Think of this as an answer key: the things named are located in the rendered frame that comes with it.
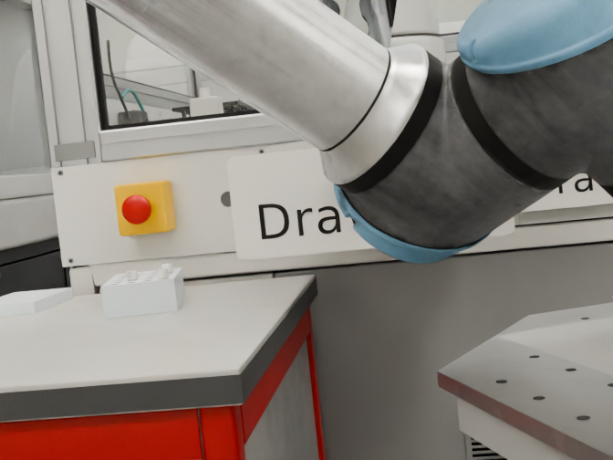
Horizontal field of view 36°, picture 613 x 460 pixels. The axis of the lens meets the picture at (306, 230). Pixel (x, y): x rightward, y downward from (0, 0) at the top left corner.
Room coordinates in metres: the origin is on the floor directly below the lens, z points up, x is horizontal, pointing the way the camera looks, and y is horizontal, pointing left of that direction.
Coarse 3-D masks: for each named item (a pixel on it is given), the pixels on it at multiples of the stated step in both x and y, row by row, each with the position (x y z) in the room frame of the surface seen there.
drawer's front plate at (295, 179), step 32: (256, 160) 0.98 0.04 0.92; (288, 160) 0.98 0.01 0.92; (320, 160) 0.98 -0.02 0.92; (256, 192) 0.99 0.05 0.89; (288, 192) 0.98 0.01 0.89; (320, 192) 0.98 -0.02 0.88; (256, 224) 0.99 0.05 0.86; (352, 224) 0.97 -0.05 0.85; (512, 224) 0.95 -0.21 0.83; (256, 256) 0.99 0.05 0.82
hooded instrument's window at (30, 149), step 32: (0, 0) 2.11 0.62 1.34; (0, 32) 2.09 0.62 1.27; (32, 32) 2.27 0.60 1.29; (0, 64) 2.07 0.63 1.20; (32, 64) 2.25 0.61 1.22; (0, 96) 2.05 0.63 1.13; (32, 96) 2.23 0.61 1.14; (0, 128) 2.03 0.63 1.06; (32, 128) 2.20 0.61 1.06; (0, 160) 2.01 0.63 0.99; (32, 160) 2.18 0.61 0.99
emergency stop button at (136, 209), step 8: (128, 200) 1.28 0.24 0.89; (136, 200) 1.27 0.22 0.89; (144, 200) 1.28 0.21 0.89; (128, 208) 1.27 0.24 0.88; (136, 208) 1.27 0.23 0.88; (144, 208) 1.27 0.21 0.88; (128, 216) 1.28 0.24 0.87; (136, 216) 1.27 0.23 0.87; (144, 216) 1.27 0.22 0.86; (136, 224) 1.28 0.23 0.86
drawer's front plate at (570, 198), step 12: (576, 180) 1.26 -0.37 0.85; (552, 192) 1.26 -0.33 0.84; (564, 192) 1.26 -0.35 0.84; (576, 192) 1.26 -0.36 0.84; (588, 192) 1.26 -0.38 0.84; (600, 192) 1.25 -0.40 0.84; (540, 204) 1.26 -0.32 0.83; (552, 204) 1.26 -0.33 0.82; (564, 204) 1.26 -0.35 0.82; (576, 204) 1.26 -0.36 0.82; (588, 204) 1.26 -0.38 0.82; (600, 204) 1.26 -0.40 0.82
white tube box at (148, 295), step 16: (144, 272) 1.19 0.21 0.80; (176, 272) 1.14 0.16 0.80; (112, 288) 1.07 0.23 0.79; (128, 288) 1.07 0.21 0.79; (144, 288) 1.07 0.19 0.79; (160, 288) 1.07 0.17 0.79; (176, 288) 1.09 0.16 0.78; (112, 304) 1.07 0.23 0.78; (128, 304) 1.07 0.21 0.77; (144, 304) 1.07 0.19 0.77; (160, 304) 1.07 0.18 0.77; (176, 304) 1.07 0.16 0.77
